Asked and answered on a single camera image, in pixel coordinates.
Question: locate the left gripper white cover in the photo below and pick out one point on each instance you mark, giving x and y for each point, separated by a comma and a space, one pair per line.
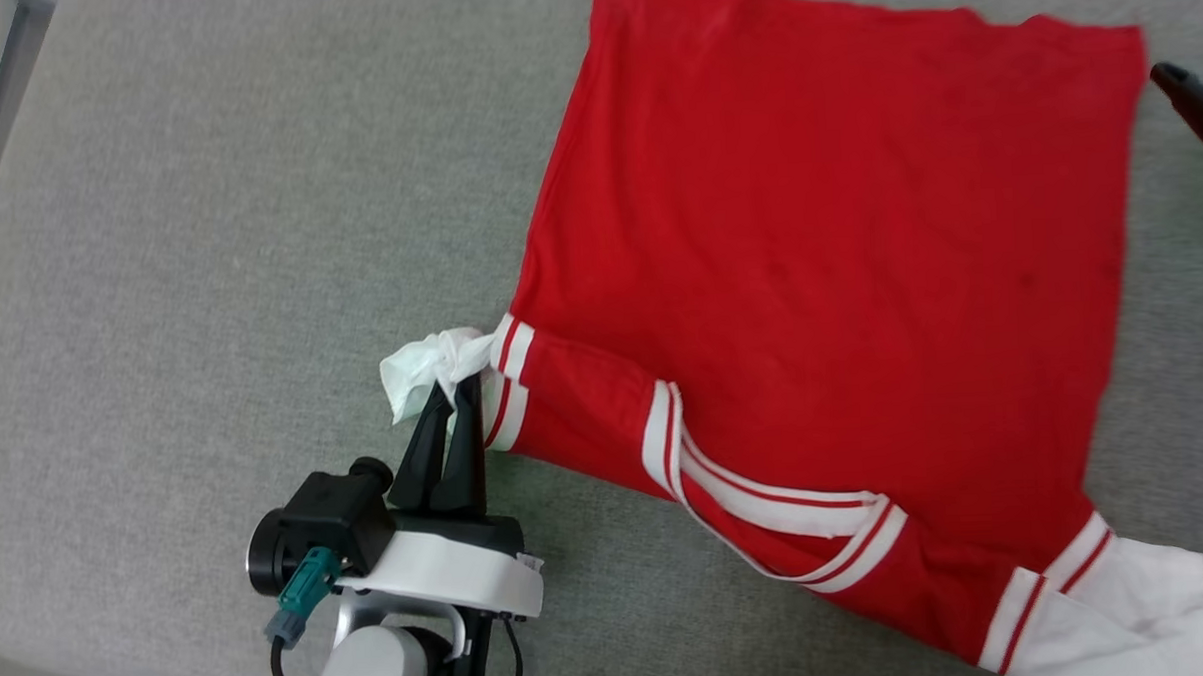
450, 573

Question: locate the red basketball jersey white trim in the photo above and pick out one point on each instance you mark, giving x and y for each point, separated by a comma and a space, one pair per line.
839, 270

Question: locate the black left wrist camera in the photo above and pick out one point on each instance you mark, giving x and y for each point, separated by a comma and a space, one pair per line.
337, 512

